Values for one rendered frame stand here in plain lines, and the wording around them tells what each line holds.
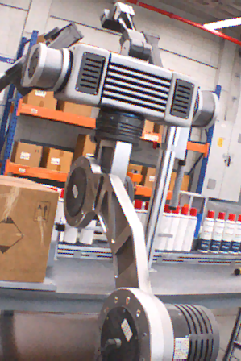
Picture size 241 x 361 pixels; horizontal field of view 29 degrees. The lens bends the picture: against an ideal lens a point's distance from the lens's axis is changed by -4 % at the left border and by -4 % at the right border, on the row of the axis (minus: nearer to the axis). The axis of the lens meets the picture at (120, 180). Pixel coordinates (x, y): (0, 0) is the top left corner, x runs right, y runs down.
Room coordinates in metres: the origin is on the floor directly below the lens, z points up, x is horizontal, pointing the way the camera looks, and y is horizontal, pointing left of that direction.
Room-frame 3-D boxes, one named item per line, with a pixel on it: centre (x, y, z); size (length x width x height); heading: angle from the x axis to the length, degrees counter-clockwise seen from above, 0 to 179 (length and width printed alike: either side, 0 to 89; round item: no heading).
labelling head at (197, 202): (2.31, -0.35, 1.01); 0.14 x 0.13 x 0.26; 123
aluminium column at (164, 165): (1.90, -0.16, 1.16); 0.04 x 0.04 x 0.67; 33
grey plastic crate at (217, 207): (4.14, -1.05, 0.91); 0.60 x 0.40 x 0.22; 120
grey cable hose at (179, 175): (2.00, -0.24, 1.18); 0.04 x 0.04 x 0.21
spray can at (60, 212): (1.85, 0.20, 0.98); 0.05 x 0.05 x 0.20
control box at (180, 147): (1.99, -0.18, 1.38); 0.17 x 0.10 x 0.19; 178
